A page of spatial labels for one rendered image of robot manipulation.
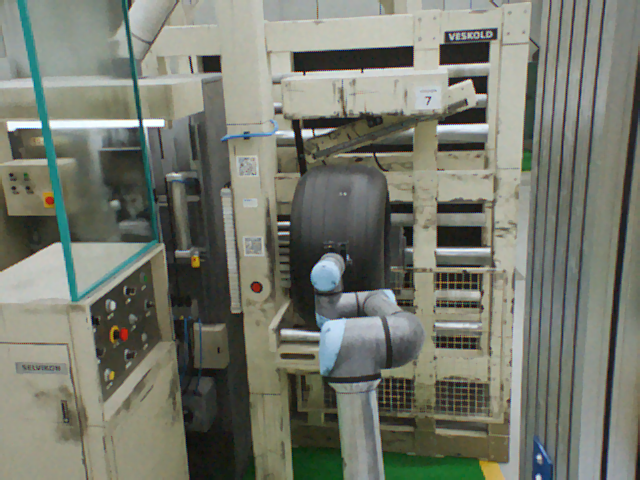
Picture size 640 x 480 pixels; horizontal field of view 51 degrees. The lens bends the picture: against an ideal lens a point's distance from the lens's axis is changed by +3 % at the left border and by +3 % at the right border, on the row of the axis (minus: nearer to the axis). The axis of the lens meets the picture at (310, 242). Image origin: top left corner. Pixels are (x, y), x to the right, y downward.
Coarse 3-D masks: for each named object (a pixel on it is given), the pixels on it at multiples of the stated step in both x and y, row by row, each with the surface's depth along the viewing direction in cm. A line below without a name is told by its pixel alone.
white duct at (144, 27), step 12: (144, 0) 246; (156, 0) 245; (168, 0) 247; (132, 12) 248; (144, 12) 247; (156, 12) 247; (168, 12) 252; (132, 24) 249; (144, 24) 249; (156, 24) 251; (132, 36) 250; (144, 36) 251; (144, 48) 255
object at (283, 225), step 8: (280, 216) 288; (288, 216) 287; (280, 224) 276; (288, 224) 275; (280, 232) 276; (288, 232) 276; (280, 240) 278; (288, 240) 278; (280, 248) 279; (288, 248) 278; (280, 256) 281; (288, 256) 280; (280, 264) 281; (288, 264) 281; (280, 272) 283; (288, 272) 283
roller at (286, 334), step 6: (282, 330) 238; (288, 330) 237; (294, 330) 237; (300, 330) 237; (306, 330) 236; (312, 330) 236; (318, 330) 236; (282, 336) 237; (288, 336) 237; (294, 336) 236; (300, 336) 236; (306, 336) 235; (312, 336) 235; (318, 336) 235
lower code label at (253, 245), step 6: (246, 240) 237; (252, 240) 236; (258, 240) 236; (246, 246) 237; (252, 246) 237; (258, 246) 237; (246, 252) 238; (252, 252) 238; (258, 252) 237; (264, 252) 237
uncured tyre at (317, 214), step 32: (320, 192) 218; (352, 192) 216; (384, 192) 224; (320, 224) 212; (352, 224) 210; (384, 224) 218; (320, 256) 212; (352, 256) 210; (384, 256) 258; (352, 288) 213; (384, 288) 221
